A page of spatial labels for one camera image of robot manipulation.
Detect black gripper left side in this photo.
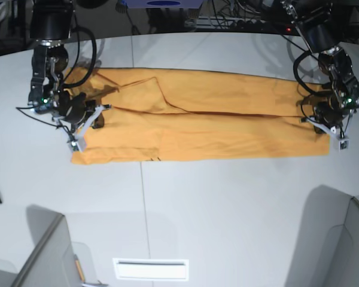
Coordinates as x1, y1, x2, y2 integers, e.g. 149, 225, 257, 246
300, 102, 354, 151

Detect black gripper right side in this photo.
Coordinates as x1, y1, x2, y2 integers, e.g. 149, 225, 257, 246
47, 91, 112, 152

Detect yellow-orange T-shirt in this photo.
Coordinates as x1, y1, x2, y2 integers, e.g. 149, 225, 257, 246
69, 68, 330, 164

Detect grey bin right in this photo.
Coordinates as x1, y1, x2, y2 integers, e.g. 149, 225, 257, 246
284, 197, 359, 286

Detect grey bin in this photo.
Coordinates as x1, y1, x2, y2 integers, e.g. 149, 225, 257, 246
0, 212, 108, 287
284, 197, 359, 286

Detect grey bin left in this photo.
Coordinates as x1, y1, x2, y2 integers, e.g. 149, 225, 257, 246
0, 212, 108, 287

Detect white paper label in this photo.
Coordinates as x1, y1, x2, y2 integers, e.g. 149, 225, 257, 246
113, 258, 190, 282

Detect aluminium frame rail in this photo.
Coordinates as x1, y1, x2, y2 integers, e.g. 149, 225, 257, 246
184, 16, 271, 33

